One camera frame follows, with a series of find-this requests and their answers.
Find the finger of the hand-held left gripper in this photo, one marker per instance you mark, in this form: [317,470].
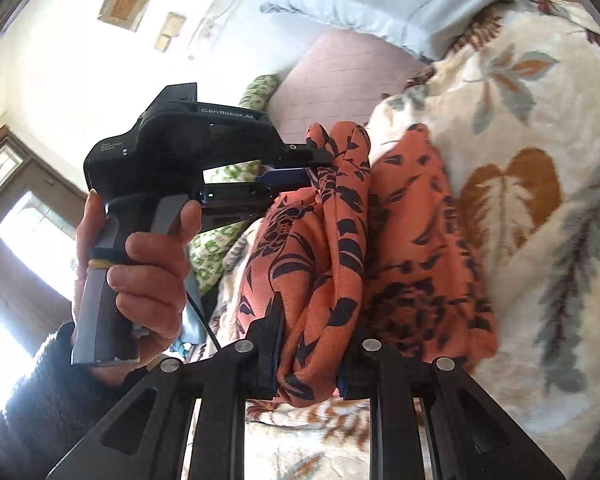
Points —
[305,154]
[235,197]

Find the green patterned pillow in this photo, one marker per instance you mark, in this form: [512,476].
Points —
[210,260]

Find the wooden door with glass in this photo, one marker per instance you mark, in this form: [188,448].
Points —
[40,180]

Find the person's left hand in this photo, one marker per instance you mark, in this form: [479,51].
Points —
[150,270]

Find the person's left forearm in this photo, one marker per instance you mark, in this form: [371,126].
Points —
[50,395]

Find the orange floral garment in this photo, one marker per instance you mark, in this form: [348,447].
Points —
[405,260]

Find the small wall plaque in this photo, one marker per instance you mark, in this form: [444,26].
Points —
[171,32]

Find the mauve mattress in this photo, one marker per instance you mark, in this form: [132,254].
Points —
[340,80]

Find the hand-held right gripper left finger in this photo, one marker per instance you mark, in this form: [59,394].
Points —
[265,355]

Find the cream floral blanket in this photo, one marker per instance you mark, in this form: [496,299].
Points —
[530,110]

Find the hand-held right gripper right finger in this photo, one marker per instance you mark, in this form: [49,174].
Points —
[360,380]

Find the light blue cushion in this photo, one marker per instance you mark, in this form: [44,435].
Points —
[190,331]

